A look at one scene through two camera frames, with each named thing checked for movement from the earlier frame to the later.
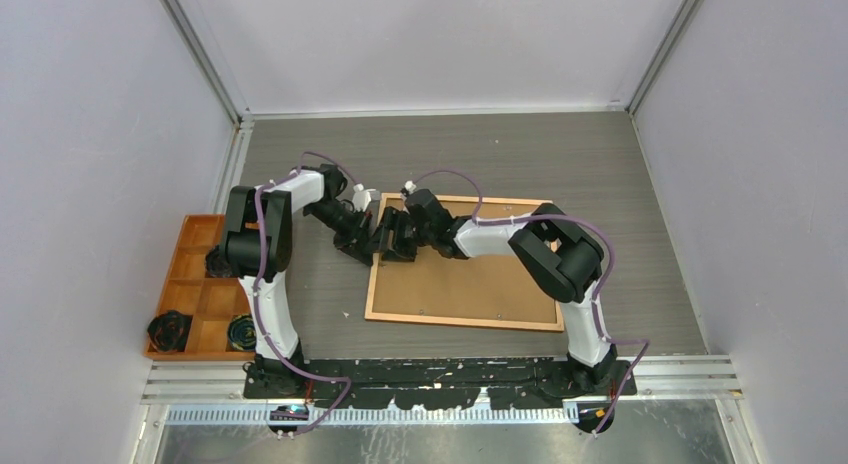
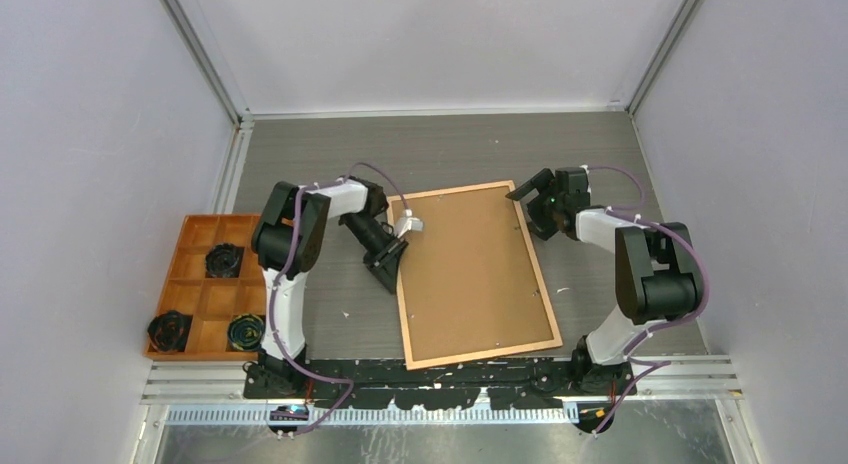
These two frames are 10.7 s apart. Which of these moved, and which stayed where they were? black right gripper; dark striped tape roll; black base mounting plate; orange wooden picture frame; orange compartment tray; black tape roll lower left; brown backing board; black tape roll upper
Moved: orange wooden picture frame; brown backing board; black right gripper
Stayed: black tape roll upper; black base mounting plate; black tape roll lower left; orange compartment tray; dark striped tape roll
